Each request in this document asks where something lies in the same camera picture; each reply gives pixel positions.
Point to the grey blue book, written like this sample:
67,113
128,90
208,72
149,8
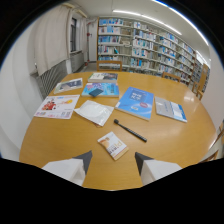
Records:
170,109

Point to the small orange white booklet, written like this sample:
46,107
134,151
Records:
113,145

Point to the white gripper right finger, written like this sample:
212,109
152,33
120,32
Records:
155,169

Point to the library bookshelf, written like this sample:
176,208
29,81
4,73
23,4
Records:
146,46

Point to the white pink flyer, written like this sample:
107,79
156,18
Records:
57,106

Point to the light blue illustrated book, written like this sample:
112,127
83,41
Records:
101,89

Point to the white curtain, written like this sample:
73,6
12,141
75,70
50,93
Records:
53,38

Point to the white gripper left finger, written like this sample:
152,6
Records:
71,168

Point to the wooden chair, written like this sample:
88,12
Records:
200,94
171,76
109,64

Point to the blue textbook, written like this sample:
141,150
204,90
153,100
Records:
135,102

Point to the white plastic pouch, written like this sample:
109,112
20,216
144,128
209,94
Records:
94,112

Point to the wall radiator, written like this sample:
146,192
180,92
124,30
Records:
52,77

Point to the grey photo magazine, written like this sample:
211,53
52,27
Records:
68,85

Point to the white dark cover book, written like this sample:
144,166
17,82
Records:
103,77

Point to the black pen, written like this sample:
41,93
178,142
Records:
130,130

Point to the blue card holder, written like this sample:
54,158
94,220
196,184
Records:
96,92

